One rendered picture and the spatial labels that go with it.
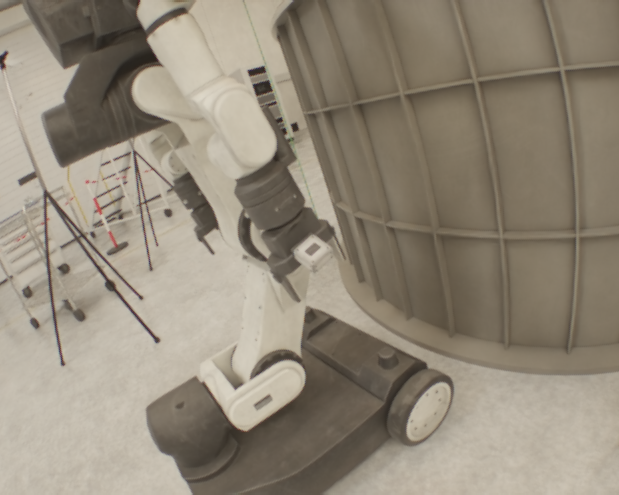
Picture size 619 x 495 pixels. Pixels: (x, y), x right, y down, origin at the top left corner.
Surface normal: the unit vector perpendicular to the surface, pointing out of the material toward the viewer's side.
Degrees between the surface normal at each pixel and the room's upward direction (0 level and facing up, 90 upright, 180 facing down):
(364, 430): 90
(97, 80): 90
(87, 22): 115
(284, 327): 90
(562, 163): 90
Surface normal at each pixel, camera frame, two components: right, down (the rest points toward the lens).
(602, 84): -0.39, 0.47
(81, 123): 0.62, 0.49
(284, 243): 0.54, 0.16
